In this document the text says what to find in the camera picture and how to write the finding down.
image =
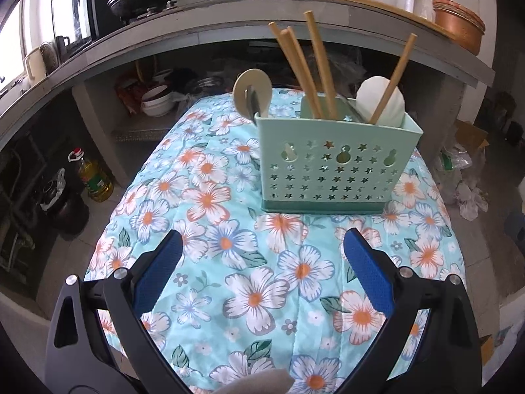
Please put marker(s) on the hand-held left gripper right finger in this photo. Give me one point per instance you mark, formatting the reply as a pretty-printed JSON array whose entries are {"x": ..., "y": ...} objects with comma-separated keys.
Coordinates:
[{"x": 371, "y": 271}]

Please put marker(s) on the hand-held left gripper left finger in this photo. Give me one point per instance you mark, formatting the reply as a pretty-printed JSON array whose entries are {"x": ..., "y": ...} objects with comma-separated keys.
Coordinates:
[{"x": 160, "y": 271}]

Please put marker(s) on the green plastic utensil holder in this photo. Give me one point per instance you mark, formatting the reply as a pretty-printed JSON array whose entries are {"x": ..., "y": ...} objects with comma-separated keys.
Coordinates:
[{"x": 340, "y": 184}]

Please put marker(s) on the white spoon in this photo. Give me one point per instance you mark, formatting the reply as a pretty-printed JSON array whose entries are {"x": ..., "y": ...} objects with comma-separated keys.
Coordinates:
[{"x": 396, "y": 104}]

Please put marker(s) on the wooden chopstick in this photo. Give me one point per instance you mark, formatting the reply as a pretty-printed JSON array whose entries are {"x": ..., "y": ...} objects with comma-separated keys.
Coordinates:
[
  {"x": 318, "y": 57},
  {"x": 284, "y": 47},
  {"x": 296, "y": 43},
  {"x": 397, "y": 69}
]

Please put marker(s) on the floral blue blanket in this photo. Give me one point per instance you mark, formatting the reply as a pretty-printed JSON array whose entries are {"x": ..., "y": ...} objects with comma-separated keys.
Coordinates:
[{"x": 254, "y": 295}]

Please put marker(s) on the black pot with plastic bag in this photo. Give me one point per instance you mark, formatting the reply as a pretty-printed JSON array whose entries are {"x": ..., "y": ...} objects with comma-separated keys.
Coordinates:
[{"x": 69, "y": 213}]

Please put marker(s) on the cooking oil bottle red cap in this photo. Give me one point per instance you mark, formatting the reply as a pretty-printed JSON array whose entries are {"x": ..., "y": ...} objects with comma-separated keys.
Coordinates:
[{"x": 96, "y": 180}]

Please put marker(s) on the crumpled plastic bags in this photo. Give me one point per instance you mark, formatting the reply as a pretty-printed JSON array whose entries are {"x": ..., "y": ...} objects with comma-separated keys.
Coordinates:
[{"x": 467, "y": 201}]

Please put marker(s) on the cardboard box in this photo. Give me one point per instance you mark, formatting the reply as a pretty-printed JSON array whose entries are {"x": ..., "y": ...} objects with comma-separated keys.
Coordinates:
[{"x": 469, "y": 137}]

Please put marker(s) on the stack of white bowls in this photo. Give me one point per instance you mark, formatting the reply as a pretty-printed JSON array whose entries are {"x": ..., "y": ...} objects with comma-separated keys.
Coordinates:
[{"x": 158, "y": 104}]

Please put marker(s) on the red packet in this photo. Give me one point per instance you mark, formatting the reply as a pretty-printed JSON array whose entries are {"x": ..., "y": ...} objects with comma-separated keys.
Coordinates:
[{"x": 128, "y": 94}]

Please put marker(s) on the steel bowls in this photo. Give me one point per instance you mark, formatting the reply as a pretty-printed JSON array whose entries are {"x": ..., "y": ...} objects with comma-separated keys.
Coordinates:
[{"x": 205, "y": 84}]

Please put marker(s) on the cream jug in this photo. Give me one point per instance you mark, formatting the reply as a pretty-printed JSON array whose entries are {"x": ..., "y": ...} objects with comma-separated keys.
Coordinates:
[{"x": 35, "y": 67}]

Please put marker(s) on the copper coloured pot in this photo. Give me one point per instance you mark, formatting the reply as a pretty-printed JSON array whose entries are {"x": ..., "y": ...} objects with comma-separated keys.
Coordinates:
[{"x": 459, "y": 33}]

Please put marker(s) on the window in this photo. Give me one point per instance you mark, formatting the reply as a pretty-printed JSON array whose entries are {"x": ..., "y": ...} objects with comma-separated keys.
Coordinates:
[{"x": 10, "y": 49}]

